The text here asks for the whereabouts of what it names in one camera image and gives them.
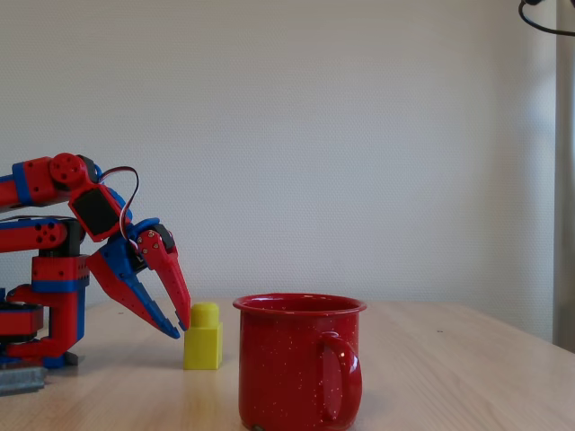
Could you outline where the black hanging cable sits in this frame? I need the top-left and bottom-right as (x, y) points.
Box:
(517, 0), (575, 38)

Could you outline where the red white black servo wire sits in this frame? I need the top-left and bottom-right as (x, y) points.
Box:
(96, 165), (145, 252)

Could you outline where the yellow toy block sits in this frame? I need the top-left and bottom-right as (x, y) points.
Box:
(182, 302), (225, 371)

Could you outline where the red enamel mug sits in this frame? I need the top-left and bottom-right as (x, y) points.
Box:
(232, 293), (367, 431)

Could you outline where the grey vertical post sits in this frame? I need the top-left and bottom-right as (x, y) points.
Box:
(553, 0), (575, 356)

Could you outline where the grey metal table clamp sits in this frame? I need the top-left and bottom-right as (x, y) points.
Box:
(0, 365), (49, 397)

